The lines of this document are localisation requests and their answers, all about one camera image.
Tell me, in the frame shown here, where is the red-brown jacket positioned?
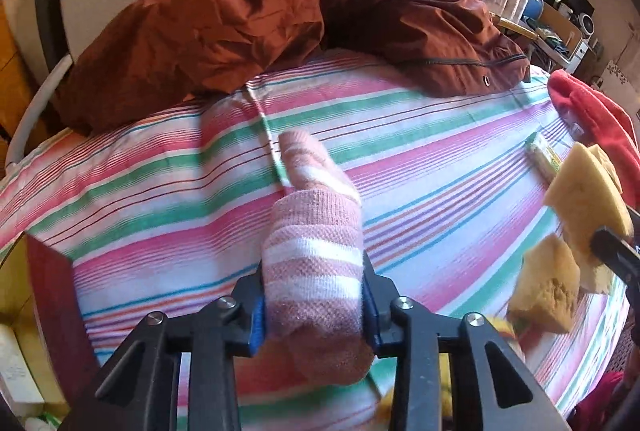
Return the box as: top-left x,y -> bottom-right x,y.
50,0 -> 532,134

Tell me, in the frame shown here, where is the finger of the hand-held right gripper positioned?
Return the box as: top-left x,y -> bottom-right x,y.
590,225 -> 640,287

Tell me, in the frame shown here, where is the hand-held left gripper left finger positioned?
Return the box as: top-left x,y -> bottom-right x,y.
65,261 -> 266,431

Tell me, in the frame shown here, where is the dark red gift box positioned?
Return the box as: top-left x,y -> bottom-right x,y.
0,231 -> 101,412

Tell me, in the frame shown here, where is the pink striped sock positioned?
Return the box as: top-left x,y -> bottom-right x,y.
262,128 -> 376,384

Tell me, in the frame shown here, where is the wooden side table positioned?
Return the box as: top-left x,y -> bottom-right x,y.
492,14 -> 538,44

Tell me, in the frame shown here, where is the black upright panel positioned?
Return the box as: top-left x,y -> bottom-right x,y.
34,0 -> 73,72

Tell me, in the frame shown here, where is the striped bed sheet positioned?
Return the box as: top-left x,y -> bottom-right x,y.
0,48 -> 631,431

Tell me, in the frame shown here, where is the brown cardboard box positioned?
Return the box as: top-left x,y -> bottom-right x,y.
537,2 -> 588,62

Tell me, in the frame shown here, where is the white curved bed rail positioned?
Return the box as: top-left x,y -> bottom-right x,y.
5,54 -> 73,172

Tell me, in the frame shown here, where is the red cloth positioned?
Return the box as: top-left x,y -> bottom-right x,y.
547,70 -> 640,212

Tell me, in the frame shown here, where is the green edged cracker packet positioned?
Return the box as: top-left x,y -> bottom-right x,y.
524,131 -> 563,184

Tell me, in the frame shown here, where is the orange wooden cabinet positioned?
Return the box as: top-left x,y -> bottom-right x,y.
0,0 -> 41,142

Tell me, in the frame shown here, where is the maroon fleece garment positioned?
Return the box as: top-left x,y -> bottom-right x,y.
570,371 -> 640,431

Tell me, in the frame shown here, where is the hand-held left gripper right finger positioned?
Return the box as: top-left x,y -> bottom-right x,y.
362,256 -> 571,431

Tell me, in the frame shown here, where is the beige cardboard box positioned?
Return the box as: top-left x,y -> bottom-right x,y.
0,323 -> 43,407

